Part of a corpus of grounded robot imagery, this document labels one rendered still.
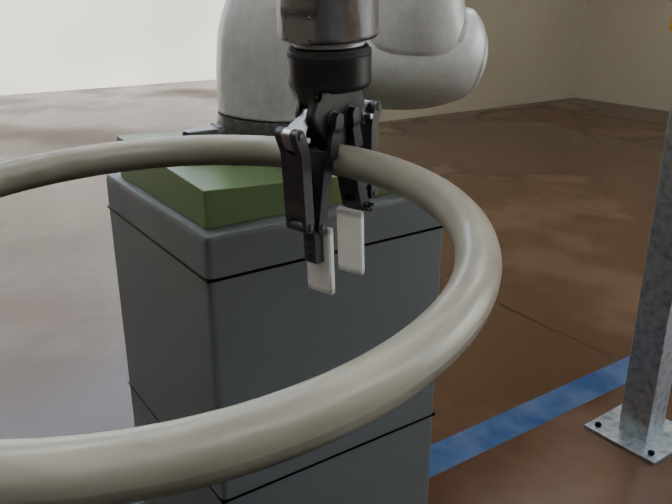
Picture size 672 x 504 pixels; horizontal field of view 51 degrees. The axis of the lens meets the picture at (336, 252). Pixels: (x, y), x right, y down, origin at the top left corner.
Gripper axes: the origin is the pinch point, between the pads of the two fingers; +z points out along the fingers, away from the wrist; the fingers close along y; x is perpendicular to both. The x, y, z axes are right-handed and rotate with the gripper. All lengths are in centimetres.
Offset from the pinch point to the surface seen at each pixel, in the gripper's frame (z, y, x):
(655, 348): 66, -110, 12
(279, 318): 18.9, -11.0, -18.5
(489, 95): 124, -579, -253
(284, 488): 47, -9, -18
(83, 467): -10.7, 40.0, 17.8
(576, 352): 96, -146, -17
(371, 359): -11.2, 27.9, 23.3
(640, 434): 90, -108, 12
